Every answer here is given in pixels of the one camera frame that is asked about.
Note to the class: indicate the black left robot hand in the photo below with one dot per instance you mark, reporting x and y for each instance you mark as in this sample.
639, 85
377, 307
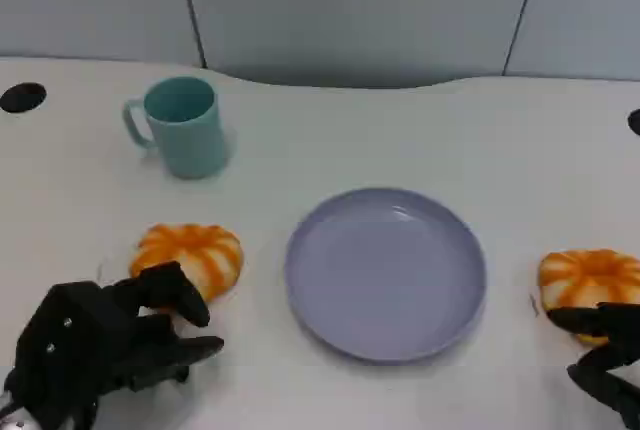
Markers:
75, 340

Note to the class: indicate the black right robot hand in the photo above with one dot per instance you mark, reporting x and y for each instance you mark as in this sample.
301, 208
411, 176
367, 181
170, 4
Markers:
622, 330

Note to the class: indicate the orange white toy bread roll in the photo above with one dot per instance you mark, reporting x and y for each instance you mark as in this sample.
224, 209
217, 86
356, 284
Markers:
200, 250
590, 275

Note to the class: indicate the pale green mug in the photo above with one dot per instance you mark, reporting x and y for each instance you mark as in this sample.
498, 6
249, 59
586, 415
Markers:
192, 145

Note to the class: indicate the lilac plate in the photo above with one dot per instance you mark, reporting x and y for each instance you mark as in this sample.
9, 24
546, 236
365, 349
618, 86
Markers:
385, 280

